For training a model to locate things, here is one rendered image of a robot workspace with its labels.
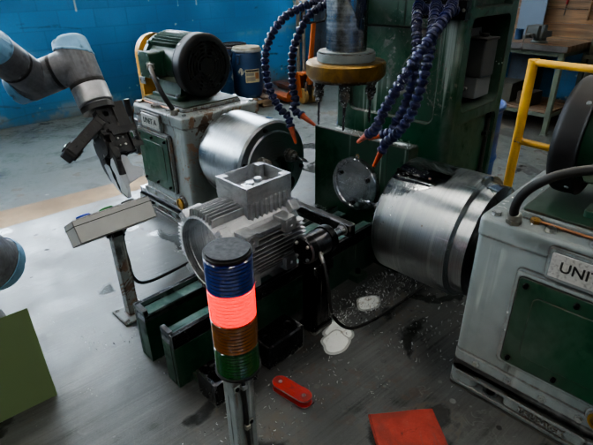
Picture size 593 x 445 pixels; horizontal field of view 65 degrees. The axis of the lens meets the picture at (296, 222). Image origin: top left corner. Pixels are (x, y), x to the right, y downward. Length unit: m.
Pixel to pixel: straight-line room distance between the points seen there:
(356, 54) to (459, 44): 0.25
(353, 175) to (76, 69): 0.69
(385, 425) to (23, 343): 0.65
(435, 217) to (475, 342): 0.24
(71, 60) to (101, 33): 5.46
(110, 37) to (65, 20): 0.53
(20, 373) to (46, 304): 0.35
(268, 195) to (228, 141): 0.36
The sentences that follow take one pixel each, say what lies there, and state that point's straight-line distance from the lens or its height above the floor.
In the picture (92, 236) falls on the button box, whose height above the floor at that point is 1.05.
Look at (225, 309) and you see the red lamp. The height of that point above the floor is 1.15.
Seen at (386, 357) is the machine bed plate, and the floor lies 0.80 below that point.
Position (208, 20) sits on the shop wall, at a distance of 7.23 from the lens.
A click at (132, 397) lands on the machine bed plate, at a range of 1.00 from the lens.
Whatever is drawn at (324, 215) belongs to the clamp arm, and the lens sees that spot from 1.05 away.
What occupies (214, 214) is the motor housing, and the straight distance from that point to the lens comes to 0.90.
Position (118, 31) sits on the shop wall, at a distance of 6.68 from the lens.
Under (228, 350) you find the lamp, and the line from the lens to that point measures 0.62.
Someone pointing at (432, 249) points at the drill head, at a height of 1.06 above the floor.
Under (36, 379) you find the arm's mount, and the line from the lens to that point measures 1.02.
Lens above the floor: 1.50
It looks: 28 degrees down
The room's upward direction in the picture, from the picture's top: 1 degrees counter-clockwise
